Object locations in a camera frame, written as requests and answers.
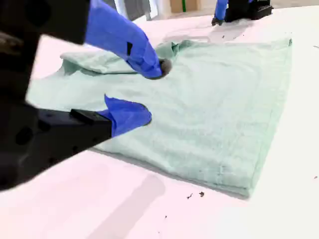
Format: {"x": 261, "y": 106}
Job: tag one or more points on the dark-tipped blue gripper finger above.
{"x": 119, "y": 32}
{"x": 220, "y": 10}

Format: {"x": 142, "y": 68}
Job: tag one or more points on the grey hanging cloth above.
{"x": 135, "y": 7}

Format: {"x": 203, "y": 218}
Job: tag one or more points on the green upright strip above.
{"x": 184, "y": 5}

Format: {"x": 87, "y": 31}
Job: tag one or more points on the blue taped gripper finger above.
{"x": 127, "y": 114}

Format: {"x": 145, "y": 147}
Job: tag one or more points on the brown cardboard box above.
{"x": 183, "y": 5}

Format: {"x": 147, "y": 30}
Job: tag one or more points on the pale green T-shirt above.
{"x": 211, "y": 112}

